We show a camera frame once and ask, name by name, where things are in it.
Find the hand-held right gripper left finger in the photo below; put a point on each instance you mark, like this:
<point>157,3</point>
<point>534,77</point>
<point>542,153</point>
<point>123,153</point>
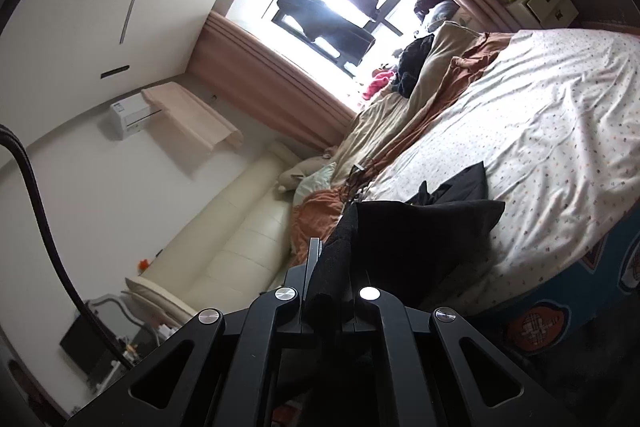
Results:
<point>300,277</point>

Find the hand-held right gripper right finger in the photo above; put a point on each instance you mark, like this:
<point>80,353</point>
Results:
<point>387,322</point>

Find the black jacket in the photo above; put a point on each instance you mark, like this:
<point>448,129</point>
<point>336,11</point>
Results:
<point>420,247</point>

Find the black clothes heap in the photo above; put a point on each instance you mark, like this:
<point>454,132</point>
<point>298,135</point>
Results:
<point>415,62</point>

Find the orange brown blanket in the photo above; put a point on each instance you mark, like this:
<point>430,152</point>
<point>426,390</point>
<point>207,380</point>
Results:
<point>320,212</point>

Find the cream leather headboard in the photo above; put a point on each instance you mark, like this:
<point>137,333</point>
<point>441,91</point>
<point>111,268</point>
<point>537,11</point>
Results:
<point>225,252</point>

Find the pale green pillow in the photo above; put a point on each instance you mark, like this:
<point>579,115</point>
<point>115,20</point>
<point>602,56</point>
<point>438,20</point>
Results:
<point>315,182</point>

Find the beige plush toy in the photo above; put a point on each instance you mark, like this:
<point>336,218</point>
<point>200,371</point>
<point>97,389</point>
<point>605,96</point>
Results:
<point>297,174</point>

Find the small orange toy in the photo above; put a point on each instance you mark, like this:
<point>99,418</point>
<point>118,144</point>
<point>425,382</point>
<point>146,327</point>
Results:
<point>144,264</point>

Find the beige duvet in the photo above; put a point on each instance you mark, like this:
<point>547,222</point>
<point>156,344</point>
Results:
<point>380,127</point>

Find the cream hanging cloth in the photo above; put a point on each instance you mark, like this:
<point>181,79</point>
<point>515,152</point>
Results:
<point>195,112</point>

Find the red cloth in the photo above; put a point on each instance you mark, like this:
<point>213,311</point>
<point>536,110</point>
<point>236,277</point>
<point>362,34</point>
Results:
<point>377,84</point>

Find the white air conditioner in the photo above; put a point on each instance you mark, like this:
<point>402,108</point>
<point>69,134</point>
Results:
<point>131,117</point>

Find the long dark hanging garment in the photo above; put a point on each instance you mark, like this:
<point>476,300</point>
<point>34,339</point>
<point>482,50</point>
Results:
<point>330,32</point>

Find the white dotted bed sheet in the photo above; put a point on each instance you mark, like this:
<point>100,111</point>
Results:
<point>550,132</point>

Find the dark blue pillow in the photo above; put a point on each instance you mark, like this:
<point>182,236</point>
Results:
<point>448,13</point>

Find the black furry cushion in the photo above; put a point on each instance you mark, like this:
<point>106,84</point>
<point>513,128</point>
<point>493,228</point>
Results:
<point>432,2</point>

